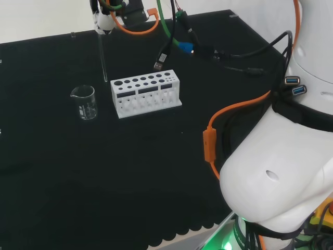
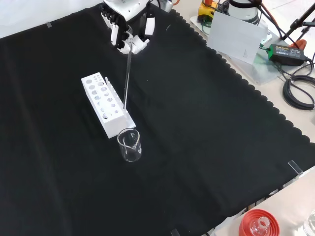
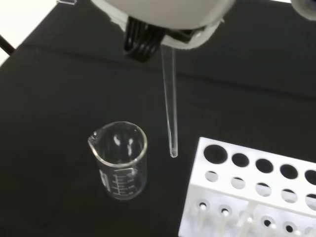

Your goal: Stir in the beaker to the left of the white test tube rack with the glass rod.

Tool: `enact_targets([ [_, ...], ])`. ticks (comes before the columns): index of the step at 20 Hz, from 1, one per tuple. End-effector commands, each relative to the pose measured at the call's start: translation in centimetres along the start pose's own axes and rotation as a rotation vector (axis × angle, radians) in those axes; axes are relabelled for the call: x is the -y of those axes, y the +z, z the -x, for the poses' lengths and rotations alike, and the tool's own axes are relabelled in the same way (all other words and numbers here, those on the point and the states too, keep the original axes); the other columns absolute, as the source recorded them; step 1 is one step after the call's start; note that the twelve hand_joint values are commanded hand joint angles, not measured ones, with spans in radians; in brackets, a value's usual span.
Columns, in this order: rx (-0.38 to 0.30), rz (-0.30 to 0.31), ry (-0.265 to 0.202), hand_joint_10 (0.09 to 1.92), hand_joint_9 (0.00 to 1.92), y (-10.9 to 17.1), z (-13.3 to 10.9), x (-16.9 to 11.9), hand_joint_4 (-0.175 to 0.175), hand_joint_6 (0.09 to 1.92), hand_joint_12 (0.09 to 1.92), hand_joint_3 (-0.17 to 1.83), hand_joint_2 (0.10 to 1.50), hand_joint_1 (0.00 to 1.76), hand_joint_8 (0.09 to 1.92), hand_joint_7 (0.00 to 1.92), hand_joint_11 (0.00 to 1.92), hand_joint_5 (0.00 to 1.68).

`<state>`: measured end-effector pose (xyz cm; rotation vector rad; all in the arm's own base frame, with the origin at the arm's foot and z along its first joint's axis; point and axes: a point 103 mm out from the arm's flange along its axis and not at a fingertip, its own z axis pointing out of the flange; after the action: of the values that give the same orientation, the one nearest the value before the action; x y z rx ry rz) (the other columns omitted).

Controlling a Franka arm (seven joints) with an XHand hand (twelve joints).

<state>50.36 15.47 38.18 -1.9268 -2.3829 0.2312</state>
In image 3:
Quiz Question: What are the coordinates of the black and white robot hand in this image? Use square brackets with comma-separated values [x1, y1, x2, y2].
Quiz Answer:
[89, 0, 237, 63]

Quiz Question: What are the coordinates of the clear glass graduated beaker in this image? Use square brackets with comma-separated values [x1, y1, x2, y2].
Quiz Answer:
[87, 120, 149, 202]

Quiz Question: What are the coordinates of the white test tube rack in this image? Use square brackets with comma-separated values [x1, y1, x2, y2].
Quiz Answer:
[178, 137, 316, 237]

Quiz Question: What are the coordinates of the black bench cloth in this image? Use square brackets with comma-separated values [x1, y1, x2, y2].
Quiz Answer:
[0, 0, 316, 237]

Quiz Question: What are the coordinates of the round clear glass vessel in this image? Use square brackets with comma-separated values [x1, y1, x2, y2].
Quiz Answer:
[290, 0, 316, 19]

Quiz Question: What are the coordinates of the black tripod leg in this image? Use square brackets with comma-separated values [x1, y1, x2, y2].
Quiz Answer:
[0, 34, 17, 56]

